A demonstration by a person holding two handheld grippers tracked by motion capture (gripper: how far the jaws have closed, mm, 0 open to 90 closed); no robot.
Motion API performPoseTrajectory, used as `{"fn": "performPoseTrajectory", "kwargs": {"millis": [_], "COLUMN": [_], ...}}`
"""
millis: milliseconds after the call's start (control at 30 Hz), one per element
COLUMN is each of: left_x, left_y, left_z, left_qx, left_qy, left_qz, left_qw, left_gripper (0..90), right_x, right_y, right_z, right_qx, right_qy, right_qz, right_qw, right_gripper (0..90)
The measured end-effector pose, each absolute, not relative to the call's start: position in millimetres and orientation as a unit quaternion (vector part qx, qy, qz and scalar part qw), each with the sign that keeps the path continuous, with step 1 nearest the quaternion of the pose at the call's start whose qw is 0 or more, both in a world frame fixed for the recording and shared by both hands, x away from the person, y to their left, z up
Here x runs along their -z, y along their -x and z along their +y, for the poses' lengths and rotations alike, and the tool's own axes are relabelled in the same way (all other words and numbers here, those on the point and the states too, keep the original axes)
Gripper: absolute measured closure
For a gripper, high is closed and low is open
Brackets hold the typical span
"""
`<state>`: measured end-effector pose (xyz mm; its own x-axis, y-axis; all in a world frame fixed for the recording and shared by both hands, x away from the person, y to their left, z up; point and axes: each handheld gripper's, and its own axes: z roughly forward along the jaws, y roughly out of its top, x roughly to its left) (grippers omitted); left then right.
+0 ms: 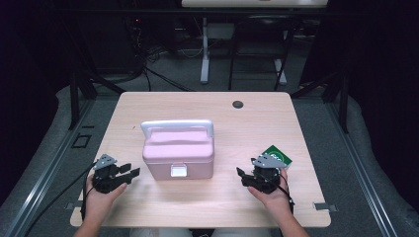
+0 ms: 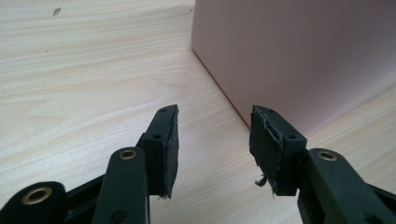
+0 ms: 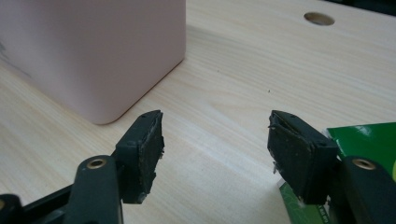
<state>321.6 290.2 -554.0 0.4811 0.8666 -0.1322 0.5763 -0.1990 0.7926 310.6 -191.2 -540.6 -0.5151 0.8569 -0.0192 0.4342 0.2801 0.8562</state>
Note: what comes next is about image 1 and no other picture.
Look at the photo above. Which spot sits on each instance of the person's left hand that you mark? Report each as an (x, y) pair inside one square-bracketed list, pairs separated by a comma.
[(99, 200)]

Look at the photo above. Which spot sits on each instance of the person's leg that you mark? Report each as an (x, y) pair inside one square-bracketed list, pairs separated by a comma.
[(158, 233), (240, 233)]

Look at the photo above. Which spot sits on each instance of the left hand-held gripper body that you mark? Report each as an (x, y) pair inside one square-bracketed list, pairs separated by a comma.
[(105, 179)]

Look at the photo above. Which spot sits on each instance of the person's right leg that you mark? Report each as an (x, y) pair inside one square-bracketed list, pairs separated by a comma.
[(240, 233)]

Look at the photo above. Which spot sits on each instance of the green circuit board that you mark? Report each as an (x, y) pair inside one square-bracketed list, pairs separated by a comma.
[(280, 154)]

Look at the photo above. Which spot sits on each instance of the white standing desk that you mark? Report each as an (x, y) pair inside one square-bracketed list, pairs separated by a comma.
[(205, 49)]

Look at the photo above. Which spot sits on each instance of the grey metal bracket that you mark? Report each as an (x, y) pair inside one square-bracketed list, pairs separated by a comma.
[(324, 206)]

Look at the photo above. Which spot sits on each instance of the aluminium floor rail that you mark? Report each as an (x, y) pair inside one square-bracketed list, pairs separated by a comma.
[(42, 184), (362, 184)]

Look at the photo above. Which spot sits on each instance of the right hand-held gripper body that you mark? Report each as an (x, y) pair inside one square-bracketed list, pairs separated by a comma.
[(265, 179)]

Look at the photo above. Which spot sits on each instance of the black computer tower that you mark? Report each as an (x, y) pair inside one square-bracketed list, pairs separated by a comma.
[(108, 49)]

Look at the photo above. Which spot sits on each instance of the black metal stand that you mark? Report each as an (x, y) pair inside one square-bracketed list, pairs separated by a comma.
[(344, 105), (74, 98)]

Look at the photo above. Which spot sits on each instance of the black chair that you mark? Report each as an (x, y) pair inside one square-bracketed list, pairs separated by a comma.
[(263, 24)]

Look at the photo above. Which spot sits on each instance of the dark curtain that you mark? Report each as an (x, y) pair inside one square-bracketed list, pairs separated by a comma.
[(26, 82), (385, 82)]

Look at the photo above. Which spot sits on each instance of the person's right hand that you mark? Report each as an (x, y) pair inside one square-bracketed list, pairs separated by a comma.
[(275, 202)]

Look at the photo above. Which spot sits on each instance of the person's left leg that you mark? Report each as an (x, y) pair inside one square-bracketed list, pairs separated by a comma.
[(158, 233)]

